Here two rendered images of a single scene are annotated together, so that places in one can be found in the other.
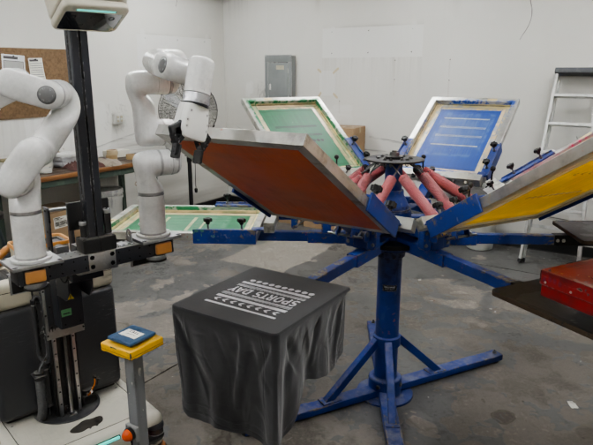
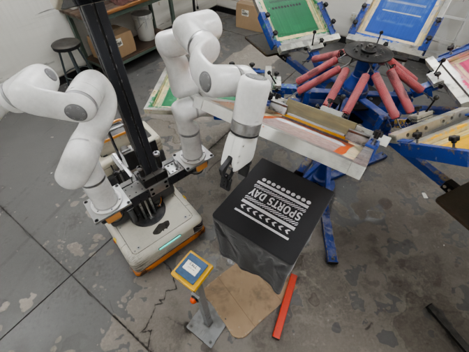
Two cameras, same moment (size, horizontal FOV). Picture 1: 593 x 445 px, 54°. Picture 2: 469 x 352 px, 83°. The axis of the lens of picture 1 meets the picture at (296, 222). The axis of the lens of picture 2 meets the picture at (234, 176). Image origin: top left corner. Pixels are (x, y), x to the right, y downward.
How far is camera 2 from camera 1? 124 cm
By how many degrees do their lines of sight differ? 35
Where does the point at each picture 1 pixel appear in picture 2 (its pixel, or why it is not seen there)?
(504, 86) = not seen: outside the picture
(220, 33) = not seen: outside the picture
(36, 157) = (86, 165)
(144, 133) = (179, 91)
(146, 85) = (178, 51)
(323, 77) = not seen: outside the picture
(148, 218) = (189, 151)
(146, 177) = (185, 125)
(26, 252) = (101, 206)
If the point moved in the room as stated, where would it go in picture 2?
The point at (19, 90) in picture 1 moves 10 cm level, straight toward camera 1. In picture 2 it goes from (43, 110) to (42, 134)
